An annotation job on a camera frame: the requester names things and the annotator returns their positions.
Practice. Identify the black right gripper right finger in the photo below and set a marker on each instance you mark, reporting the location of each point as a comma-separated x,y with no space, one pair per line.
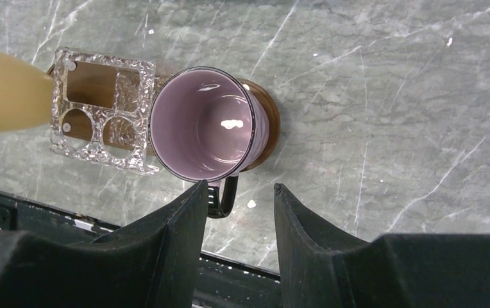
323,266

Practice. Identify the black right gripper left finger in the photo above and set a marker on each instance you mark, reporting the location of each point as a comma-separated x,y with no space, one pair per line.
152,262

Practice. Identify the purple mug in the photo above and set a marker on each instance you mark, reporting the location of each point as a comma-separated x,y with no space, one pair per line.
205,124

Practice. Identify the yellow mug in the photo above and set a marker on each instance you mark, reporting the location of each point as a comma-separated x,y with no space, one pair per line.
26,95

